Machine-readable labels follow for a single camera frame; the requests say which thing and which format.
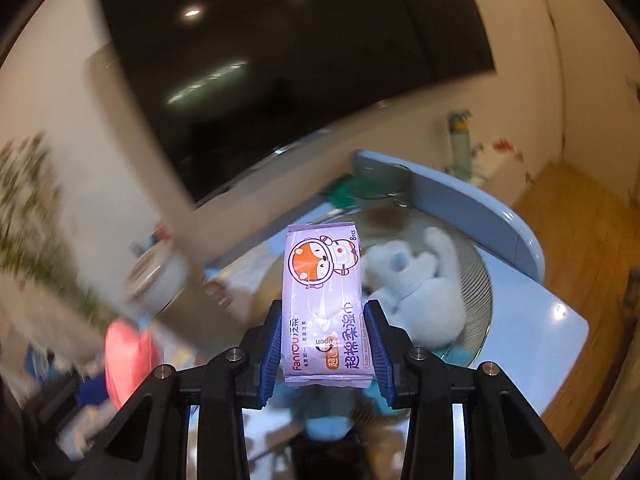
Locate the red soft object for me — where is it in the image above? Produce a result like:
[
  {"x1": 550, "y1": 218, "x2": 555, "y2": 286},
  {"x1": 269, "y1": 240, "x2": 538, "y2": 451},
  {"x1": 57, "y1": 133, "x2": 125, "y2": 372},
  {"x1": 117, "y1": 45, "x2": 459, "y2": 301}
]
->
[{"x1": 104, "y1": 320, "x2": 162, "y2": 408}]

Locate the grey blue plush keychain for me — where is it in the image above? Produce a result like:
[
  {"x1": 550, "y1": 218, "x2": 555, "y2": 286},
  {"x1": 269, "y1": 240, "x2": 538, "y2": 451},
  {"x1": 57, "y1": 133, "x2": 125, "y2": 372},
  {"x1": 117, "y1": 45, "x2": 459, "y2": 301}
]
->
[{"x1": 362, "y1": 226, "x2": 465, "y2": 350}]

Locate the purple wet wipes pack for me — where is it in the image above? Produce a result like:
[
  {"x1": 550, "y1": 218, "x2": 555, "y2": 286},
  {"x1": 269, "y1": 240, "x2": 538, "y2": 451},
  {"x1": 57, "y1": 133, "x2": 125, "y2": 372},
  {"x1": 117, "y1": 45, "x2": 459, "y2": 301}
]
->
[{"x1": 281, "y1": 222, "x2": 374, "y2": 389}]

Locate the teal drawstring pouch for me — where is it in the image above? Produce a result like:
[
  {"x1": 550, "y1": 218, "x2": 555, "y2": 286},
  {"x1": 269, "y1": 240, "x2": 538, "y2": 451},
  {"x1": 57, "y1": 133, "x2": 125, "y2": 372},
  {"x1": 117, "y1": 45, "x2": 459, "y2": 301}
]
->
[{"x1": 268, "y1": 382, "x2": 398, "y2": 441}]

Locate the beige thermos bottle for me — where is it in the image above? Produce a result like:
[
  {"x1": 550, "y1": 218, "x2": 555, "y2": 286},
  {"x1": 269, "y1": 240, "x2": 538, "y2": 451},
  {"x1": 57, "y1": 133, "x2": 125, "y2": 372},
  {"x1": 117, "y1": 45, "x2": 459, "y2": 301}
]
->
[{"x1": 125, "y1": 243, "x2": 190, "y2": 316}]

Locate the cardboard pen holder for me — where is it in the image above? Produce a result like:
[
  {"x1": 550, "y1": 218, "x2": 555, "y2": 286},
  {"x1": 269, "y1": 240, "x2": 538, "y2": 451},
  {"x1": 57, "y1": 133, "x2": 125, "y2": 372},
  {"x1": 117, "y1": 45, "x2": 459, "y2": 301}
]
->
[{"x1": 129, "y1": 222, "x2": 172, "y2": 257}]

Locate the glass vase with stems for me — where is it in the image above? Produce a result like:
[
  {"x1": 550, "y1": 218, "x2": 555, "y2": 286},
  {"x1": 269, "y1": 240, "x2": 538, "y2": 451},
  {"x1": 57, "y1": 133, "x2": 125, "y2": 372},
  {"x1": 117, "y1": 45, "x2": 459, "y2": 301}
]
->
[{"x1": 1, "y1": 132, "x2": 115, "y2": 332}]

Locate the steel pot with glass lid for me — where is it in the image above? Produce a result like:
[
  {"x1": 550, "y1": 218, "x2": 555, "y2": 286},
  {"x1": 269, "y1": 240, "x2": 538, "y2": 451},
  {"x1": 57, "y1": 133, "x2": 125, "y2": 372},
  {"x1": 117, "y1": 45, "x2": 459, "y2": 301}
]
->
[{"x1": 319, "y1": 164, "x2": 412, "y2": 211}]

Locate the white low shelf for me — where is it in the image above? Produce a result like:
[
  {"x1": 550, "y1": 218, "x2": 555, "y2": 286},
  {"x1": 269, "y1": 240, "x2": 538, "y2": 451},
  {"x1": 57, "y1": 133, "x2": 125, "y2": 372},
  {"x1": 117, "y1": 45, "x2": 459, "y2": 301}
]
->
[{"x1": 470, "y1": 146, "x2": 528, "y2": 206}]

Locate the green water bottle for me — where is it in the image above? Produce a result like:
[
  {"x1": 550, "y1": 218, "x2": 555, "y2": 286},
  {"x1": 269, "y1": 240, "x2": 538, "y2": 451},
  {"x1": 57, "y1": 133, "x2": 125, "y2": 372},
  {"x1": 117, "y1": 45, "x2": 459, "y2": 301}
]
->
[{"x1": 447, "y1": 110, "x2": 472, "y2": 181}]

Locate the round wire basket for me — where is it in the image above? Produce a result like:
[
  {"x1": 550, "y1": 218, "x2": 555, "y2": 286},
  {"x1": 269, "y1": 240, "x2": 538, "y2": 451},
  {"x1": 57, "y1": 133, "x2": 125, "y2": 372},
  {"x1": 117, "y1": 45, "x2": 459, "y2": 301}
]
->
[{"x1": 257, "y1": 207, "x2": 492, "y2": 378}]

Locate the dark wall television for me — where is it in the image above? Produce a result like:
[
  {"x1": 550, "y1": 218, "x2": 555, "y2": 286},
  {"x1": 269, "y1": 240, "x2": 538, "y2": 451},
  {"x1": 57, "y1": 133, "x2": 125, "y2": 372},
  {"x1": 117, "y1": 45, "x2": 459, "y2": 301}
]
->
[{"x1": 100, "y1": 0, "x2": 495, "y2": 203}]

